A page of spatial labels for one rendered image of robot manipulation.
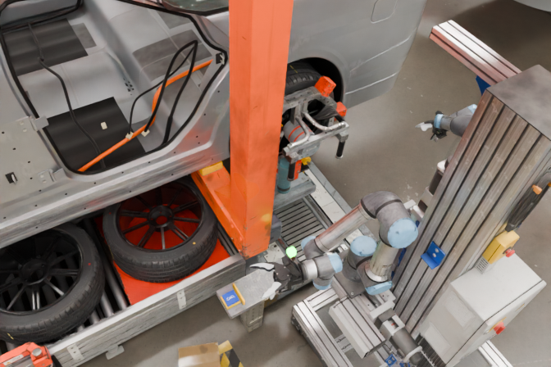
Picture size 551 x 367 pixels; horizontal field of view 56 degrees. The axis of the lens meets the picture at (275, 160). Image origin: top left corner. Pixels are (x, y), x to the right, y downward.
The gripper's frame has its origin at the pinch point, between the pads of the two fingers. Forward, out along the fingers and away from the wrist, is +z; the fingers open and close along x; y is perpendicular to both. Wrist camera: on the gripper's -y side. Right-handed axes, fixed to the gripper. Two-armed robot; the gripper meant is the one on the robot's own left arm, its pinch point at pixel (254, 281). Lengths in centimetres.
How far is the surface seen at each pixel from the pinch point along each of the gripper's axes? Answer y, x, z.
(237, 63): -66, 49, -8
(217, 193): 41, 89, -4
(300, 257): 108, 81, -54
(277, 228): 75, 82, -38
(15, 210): 16, 82, 93
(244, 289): 73, 45, -7
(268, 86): -58, 42, -19
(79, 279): 64, 71, 76
